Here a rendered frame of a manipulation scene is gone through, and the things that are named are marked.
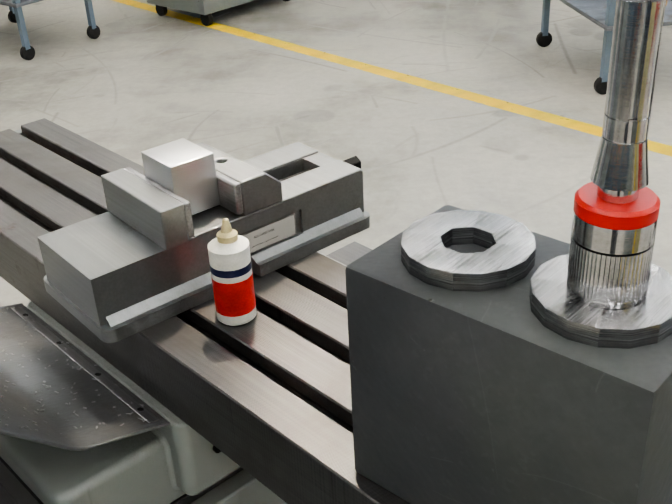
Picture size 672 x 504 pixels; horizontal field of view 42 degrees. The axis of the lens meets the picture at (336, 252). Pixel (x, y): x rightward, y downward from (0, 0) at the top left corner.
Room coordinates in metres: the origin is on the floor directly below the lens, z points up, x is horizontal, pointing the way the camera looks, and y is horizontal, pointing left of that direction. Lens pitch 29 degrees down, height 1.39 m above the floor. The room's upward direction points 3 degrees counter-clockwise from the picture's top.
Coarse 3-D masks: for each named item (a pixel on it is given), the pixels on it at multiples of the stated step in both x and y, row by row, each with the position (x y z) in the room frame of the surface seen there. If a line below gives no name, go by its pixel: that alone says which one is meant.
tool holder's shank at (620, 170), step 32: (640, 0) 0.44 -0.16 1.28; (640, 32) 0.44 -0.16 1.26; (640, 64) 0.44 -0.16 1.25; (608, 96) 0.45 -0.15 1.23; (640, 96) 0.44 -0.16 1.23; (608, 128) 0.45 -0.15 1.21; (640, 128) 0.44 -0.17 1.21; (608, 160) 0.44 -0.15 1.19; (640, 160) 0.44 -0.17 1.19; (608, 192) 0.44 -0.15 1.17
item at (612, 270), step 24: (576, 216) 0.45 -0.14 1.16; (576, 240) 0.44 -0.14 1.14; (600, 240) 0.43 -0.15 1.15; (624, 240) 0.43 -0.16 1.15; (648, 240) 0.43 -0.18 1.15; (576, 264) 0.44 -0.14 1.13; (600, 264) 0.43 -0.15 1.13; (624, 264) 0.43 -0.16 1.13; (648, 264) 0.44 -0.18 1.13; (576, 288) 0.44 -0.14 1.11; (600, 288) 0.43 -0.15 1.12; (624, 288) 0.43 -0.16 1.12
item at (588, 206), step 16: (576, 192) 0.46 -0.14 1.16; (592, 192) 0.46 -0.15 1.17; (640, 192) 0.45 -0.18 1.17; (576, 208) 0.45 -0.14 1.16; (592, 208) 0.44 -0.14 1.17; (608, 208) 0.44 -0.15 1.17; (624, 208) 0.43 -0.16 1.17; (640, 208) 0.43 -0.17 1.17; (656, 208) 0.44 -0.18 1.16; (592, 224) 0.44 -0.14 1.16; (608, 224) 0.43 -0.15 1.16; (624, 224) 0.43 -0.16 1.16; (640, 224) 0.43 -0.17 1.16
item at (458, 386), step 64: (384, 256) 0.53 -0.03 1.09; (448, 256) 0.50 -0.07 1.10; (512, 256) 0.49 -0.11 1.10; (384, 320) 0.49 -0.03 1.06; (448, 320) 0.46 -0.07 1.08; (512, 320) 0.44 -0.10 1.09; (576, 320) 0.42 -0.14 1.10; (640, 320) 0.41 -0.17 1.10; (384, 384) 0.49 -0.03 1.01; (448, 384) 0.46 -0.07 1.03; (512, 384) 0.42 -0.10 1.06; (576, 384) 0.40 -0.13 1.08; (640, 384) 0.37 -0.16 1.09; (384, 448) 0.49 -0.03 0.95; (448, 448) 0.46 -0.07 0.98; (512, 448) 0.42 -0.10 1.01; (576, 448) 0.39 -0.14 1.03; (640, 448) 0.37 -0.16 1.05
